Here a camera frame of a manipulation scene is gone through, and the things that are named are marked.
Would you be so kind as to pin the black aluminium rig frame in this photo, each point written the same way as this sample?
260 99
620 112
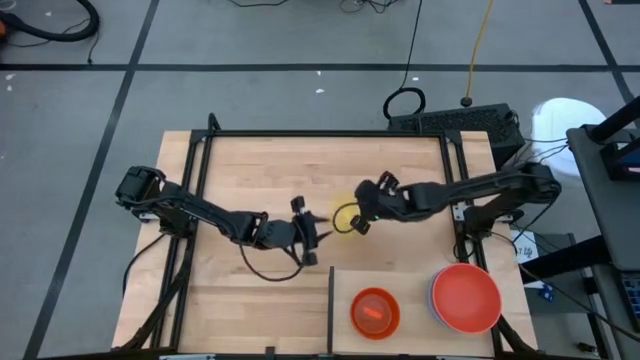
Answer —
320 133

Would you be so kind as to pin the white round object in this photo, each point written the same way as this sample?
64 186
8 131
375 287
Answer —
555 120

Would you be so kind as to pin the black diagonal pole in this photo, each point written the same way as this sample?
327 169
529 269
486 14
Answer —
617 120

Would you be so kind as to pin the grey cart top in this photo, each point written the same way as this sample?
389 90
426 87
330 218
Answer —
612 225

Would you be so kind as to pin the small blue object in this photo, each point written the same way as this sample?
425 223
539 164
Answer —
548 293

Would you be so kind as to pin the large red-orange bowl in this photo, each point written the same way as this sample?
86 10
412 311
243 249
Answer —
467 300

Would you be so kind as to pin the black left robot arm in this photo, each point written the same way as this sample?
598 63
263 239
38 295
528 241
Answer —
200 215

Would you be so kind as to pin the black cart beam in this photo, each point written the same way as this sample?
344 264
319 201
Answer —
575 257

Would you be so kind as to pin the white paper sheet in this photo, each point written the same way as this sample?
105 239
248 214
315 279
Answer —
527 250

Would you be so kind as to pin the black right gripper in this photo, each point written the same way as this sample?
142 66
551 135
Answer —
372 197

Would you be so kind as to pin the small orange translucent bowl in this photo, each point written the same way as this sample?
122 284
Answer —
375 315

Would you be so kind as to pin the dark laptop keyboard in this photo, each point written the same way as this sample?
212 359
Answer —
632 295

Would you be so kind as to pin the large pale blue bowl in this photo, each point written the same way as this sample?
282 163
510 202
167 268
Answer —
430 302

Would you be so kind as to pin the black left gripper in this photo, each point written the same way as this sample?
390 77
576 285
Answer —
282 235

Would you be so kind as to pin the small yellow translucent bowl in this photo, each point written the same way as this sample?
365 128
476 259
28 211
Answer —
345 217

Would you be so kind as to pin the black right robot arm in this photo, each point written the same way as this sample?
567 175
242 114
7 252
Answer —
475 187

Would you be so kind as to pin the black device on cart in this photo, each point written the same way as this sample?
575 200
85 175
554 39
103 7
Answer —
617 165

